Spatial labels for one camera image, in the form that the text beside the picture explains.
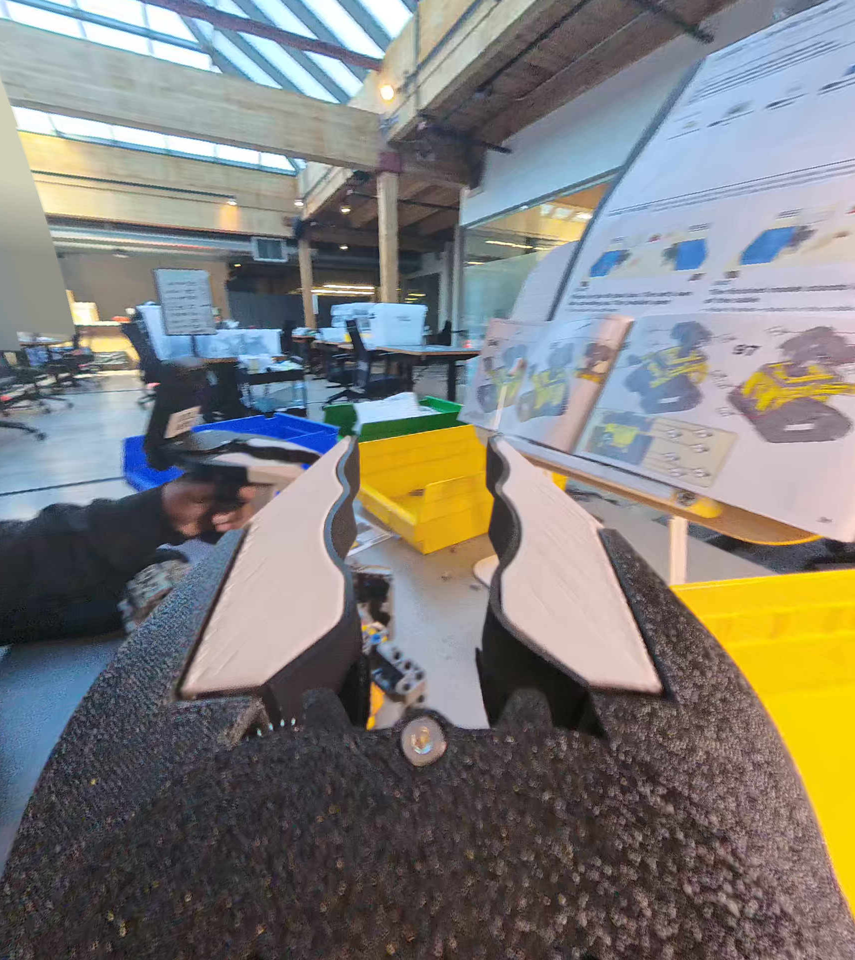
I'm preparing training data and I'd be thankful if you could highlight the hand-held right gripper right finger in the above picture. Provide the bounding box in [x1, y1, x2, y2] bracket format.
[478, 437, 665, 726]

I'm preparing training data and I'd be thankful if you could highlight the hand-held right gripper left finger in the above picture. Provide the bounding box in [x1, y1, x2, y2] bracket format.
[178, 437, 370, 726]

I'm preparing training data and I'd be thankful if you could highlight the yellow tracked brick vehicle model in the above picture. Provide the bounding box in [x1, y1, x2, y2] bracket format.
[118, 558, 429, 730]

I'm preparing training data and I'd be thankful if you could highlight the person's left forearm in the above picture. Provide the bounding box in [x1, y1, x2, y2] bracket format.
[0, 487, 192, 650]

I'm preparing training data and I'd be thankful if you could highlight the person's left hand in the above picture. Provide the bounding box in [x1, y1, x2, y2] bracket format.
[161, 480, 264, 543]

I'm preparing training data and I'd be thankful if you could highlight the blue storage bin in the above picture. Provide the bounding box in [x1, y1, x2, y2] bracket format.
[123, 412, 340, 492]

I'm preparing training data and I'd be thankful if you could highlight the black utility cart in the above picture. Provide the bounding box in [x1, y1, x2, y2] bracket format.
[236, 356, 310, 417]

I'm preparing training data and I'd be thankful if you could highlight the small whiteboard sign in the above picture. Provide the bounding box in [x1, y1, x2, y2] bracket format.
[153, 268, 217, 357]

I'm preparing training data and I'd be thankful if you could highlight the green storage bin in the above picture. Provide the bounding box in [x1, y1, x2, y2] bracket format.
[322, 396, 466, 444]

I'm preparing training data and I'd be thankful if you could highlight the bubble wrap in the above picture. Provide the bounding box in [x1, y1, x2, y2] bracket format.
[356, 401, 440, 425]

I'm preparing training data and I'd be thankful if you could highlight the clear plastic storage box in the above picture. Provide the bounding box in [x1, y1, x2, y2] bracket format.
[366, 302, 429, 348]

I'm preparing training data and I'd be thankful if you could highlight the large yellow storage bin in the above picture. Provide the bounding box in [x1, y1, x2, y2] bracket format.
[671, 566, 855, 960]

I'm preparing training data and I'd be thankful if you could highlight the instruction booklet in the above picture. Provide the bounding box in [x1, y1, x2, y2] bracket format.
[461, 0, 855, 543]

